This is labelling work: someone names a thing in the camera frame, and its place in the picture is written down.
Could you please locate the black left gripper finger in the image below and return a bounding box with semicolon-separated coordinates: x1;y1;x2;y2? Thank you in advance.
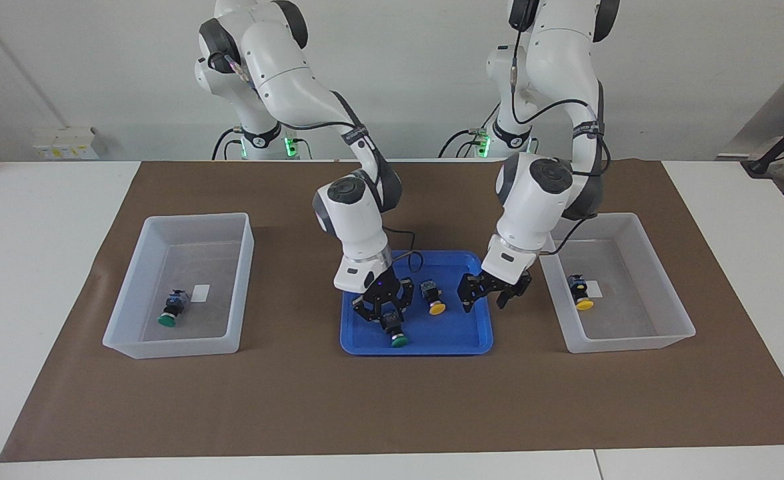
497;270;534;309
457;273;485;314

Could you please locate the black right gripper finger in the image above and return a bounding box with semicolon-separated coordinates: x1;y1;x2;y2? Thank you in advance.
353;297;386;324
395;280;415;321

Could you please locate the yellow mushroom push button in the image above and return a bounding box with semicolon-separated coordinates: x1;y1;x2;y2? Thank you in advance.
567;274;595;311
419;280;447;316

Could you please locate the green mushroom push button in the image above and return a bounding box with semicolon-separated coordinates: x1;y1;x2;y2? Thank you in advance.
382;313;410;349
157;289;189;328

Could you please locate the blue plastic tray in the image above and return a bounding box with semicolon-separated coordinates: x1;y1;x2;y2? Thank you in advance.
339;250;495;356

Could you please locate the brown paper table mat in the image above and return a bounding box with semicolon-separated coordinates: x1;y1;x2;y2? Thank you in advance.
0;159;784;463

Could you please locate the translucent white plastic box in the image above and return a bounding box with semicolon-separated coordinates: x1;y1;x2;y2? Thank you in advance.
534;212;697;354
102;212;255;360

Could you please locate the black pole stand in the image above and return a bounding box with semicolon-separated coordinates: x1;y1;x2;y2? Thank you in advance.
741;107;784;177

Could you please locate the black base cable bundle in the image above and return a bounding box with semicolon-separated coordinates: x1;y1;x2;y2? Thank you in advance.
211;127;246;161
437;127;493;159

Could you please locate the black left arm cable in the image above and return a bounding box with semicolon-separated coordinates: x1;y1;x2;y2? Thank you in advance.
509;0;611;254

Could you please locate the white wall outlet box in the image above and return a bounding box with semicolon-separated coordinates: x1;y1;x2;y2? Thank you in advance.
32;128;65;161
63;127;101;161

